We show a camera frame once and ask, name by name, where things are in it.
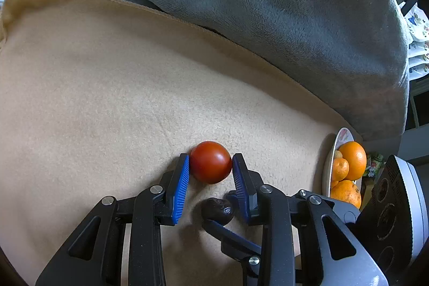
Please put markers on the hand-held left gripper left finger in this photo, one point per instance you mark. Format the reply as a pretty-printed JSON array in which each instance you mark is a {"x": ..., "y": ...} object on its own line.
[{"x": 181, "y": 188}]

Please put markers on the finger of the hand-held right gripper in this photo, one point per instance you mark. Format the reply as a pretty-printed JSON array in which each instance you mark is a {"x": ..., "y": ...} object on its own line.
[
  {"x": 303, "y": 193},
  {"x": 234, "y": 242}
]

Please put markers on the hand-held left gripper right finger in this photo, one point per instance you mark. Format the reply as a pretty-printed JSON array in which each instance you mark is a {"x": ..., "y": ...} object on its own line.
[{"x": 240, "y": 188}]

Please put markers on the dark purple round fruit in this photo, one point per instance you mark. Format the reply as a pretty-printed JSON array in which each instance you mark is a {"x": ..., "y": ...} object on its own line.
[{"x": 218, "y": 210}]

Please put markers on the white floral plate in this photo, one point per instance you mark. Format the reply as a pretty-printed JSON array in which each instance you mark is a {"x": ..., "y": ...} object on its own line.
[{"x": 326, "y": 172}]

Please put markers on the red tomato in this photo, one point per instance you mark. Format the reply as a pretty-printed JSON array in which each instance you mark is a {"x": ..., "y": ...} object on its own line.
[{"x": 210, "y": 162}]

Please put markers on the small mandarin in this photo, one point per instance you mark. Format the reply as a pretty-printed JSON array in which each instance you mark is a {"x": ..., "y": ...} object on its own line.
[
  {"x": 347, "y": 195},
  {"x": 340, "y": 169}
]

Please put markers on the large brown longan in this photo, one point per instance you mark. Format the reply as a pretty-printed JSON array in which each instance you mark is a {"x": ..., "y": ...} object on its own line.
[{"x": 337, "y": 154}]

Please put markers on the large oval orange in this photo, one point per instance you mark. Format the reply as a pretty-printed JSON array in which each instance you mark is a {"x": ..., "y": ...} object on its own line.
[{"x": 356, "y": 158}]

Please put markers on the green fruit-print box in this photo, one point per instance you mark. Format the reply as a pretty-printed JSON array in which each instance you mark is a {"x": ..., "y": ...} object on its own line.
[{"x": 373, "y": 165}]

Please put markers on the tan blanket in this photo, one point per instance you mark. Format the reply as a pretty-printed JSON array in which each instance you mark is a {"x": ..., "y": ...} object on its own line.
[{"x": 100, "y": 105}]

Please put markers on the white printed stand-up pouch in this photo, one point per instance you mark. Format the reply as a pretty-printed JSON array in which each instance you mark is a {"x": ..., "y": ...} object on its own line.
[
  {"x": 420, "y": 65},
  {"x": 419, "y": 21},
  {"x": 420, "y": 47}
]

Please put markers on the grey plush blanket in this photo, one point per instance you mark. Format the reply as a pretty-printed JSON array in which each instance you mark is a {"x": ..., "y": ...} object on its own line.
[{"x": 251, "y": 4}]

